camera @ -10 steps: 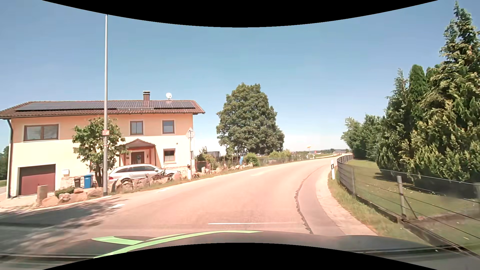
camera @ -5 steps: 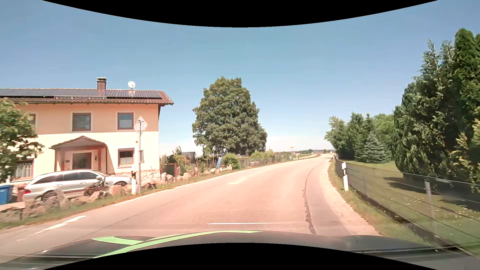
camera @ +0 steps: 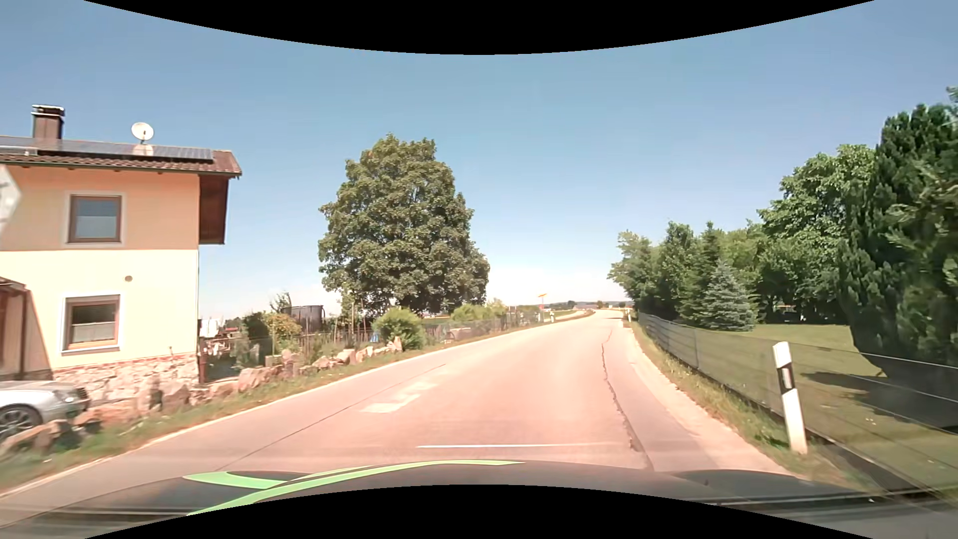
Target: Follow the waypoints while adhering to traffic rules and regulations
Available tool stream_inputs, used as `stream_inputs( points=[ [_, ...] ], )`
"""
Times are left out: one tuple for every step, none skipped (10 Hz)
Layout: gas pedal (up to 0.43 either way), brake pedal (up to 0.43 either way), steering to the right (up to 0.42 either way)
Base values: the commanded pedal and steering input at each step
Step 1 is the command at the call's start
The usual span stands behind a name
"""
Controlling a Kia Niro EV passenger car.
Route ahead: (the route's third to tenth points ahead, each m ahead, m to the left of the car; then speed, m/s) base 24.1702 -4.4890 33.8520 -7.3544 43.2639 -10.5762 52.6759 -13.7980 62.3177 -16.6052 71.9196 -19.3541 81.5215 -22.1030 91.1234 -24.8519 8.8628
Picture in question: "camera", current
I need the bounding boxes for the garden fence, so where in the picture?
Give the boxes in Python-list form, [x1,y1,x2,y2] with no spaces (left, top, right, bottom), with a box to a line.
[198,310,541,383]

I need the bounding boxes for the large broad-leaved tree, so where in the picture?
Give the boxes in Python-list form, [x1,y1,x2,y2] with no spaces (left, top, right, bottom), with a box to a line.
[317,134,491,316]

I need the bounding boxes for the round green bush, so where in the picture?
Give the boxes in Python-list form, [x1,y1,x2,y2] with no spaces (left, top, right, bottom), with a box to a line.
[372,307,427,350]

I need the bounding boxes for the grey asphalt road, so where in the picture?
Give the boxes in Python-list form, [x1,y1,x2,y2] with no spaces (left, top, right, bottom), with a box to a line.
[0,310,796,525]

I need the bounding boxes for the road markings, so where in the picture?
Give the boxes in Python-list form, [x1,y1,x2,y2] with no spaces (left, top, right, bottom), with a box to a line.
[0,317,622,498]

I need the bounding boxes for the dark trampoline with net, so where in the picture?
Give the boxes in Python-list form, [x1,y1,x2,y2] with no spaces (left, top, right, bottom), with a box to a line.
[287,304,326,334]

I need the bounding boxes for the car's own bonnet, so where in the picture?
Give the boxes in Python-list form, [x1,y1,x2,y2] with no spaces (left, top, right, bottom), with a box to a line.
[45,458,933,518]

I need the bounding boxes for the blue spruce tree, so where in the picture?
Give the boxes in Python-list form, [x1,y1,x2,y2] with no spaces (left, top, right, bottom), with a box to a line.
[698,258,757,332]

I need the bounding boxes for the row of boulders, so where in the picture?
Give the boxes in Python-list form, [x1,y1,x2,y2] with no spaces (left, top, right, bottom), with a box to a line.
[0,337,405,456]

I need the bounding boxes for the grass verge with boulders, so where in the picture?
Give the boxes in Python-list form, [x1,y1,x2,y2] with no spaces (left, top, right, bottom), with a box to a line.
[0,311,594,491]

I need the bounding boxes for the grass verge along fence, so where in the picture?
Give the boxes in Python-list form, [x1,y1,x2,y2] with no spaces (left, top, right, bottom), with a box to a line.
[627,319,884,491]

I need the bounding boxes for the cream house with brown roof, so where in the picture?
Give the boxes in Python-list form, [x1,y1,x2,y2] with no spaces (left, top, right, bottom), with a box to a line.
[0,105,242,404]

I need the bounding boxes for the green lawn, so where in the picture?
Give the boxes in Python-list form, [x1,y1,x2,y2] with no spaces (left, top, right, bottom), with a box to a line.
[659,322,958,488]

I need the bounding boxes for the row of trees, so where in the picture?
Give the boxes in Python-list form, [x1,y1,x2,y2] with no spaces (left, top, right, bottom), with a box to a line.
[608,87,958,375]

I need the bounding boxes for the silver parked car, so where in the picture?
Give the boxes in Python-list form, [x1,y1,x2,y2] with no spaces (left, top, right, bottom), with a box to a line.
[0,379,91,441]

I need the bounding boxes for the road sign seen from behind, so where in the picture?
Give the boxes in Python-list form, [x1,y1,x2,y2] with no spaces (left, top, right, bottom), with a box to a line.
[0,165,22,235]

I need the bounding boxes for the wire mesh fence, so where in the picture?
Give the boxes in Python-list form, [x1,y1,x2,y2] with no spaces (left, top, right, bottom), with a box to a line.
[637,311,958,499]

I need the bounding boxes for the white black marker post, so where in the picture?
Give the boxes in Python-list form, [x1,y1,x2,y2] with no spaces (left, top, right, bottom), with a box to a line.
[771,341,809,455]

